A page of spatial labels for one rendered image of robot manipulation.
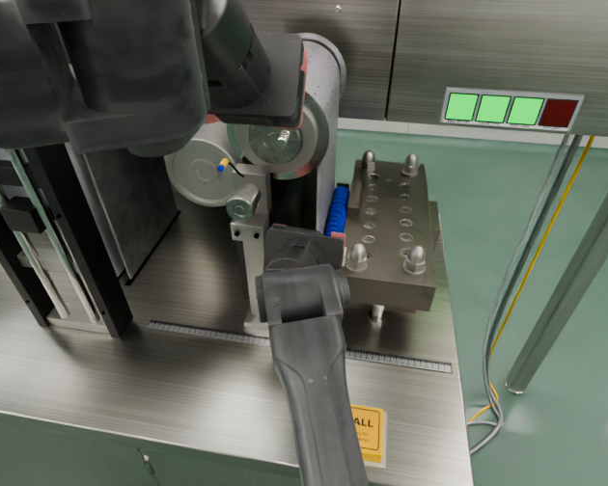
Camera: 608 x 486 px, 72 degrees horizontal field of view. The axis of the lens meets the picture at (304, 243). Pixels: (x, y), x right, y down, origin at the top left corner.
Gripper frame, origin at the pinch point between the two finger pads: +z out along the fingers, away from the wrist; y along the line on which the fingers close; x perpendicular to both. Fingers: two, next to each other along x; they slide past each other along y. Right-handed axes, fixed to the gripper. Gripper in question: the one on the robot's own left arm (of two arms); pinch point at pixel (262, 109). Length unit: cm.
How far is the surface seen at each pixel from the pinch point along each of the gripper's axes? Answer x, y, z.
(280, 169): -2.7, -1.8, 18.7
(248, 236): -13.0, -5.7, 19.5
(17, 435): -54, -48, 28
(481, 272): -20, 72, 187
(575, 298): -22, 78, 99
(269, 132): 1.4, -2.8, 14.5
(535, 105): 17, 41, 45
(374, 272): -16.8, 13.6, 28.8
